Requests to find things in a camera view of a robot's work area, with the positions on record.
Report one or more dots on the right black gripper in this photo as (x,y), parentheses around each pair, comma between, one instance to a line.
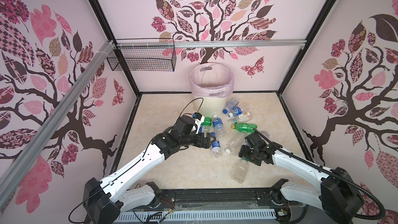
(242,153)

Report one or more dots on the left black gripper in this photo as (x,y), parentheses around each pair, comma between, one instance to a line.
(200,144)

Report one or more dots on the clear bottle blue cap label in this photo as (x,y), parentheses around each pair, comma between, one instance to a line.
(204,129)

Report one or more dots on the clear bottle purple label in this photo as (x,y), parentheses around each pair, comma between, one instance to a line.
(266,134)

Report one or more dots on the green bottle yellow cap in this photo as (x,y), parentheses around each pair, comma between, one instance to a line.
(207,122)
(244,127)

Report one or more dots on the clear bottle green cap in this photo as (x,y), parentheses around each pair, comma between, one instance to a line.
(241,171)

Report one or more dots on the clear crushed bottle white cap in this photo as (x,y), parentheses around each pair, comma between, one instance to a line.
(235,142)

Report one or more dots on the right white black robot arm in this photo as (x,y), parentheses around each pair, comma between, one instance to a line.
(332,191)

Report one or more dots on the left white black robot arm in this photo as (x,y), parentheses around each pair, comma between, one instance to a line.
(104,200)

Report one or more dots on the white ribbed waste bin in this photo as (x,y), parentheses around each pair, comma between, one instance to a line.
(209,106)

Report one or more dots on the Pocari bottle near bin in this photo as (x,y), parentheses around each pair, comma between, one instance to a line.
(238,110)

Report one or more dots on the pink plastic bin liner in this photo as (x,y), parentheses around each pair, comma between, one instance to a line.
(212,80)

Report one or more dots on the clear bottle bird label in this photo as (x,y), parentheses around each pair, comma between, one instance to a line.
(242,118)

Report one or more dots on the crushed clear bottle blue cap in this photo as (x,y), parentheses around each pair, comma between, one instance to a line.
(230,105)

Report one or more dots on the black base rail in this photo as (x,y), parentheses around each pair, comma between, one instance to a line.
(217,197)

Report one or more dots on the white slotted cable duct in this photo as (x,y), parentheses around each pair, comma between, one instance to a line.
(163,217)

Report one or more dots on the aluminium horizontal back rail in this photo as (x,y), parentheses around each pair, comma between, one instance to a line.
(216,44)

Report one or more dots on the black wire mesh basket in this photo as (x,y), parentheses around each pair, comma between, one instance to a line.
(143,54)

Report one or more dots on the aluminium left side rail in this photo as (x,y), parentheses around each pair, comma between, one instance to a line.
(17,171)

